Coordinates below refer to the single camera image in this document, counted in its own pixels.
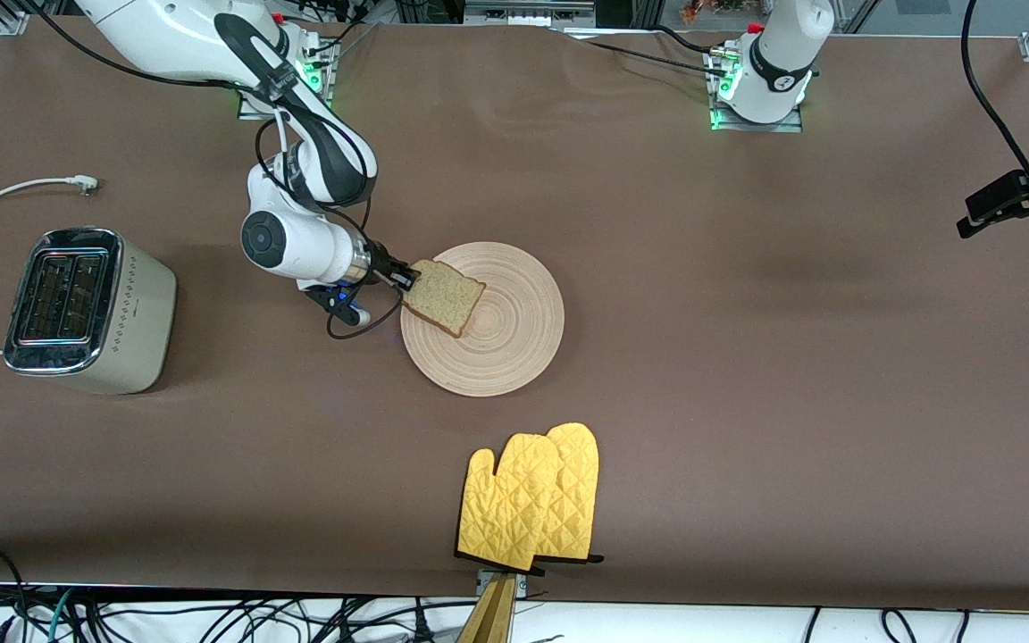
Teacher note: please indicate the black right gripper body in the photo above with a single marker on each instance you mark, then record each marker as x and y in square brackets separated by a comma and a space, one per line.
[381, 263]

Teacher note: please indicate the brown bread slice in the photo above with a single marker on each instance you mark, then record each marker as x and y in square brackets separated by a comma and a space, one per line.
[443, 299]

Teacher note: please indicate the round wooden plate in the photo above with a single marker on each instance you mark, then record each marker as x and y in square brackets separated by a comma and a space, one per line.
[501, 344]

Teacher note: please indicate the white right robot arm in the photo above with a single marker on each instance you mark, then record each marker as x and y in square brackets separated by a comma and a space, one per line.
[175, 36]

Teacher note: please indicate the cream and chrome toaster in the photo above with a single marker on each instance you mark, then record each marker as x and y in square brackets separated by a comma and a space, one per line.
[139, 330]

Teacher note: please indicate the brown table cover cloth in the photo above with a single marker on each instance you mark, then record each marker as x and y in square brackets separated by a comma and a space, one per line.
[514, 179]

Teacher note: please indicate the yellow quilted oven mitt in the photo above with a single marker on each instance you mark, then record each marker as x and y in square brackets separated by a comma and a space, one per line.
[506, 509]
[579, 500]

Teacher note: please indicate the grey power strip box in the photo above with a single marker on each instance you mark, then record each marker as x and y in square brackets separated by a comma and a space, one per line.
[528, 12]

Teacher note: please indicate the small orange background item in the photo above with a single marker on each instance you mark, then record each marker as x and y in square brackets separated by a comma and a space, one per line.
[702, 11]

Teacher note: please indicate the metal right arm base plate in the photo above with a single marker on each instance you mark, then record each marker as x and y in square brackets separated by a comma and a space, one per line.
[322, 89]

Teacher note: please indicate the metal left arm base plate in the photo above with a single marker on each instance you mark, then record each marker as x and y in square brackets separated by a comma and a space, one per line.
[787, 127]

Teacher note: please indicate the wooden camera mount post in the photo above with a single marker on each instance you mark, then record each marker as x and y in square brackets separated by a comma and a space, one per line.
[489, 616]

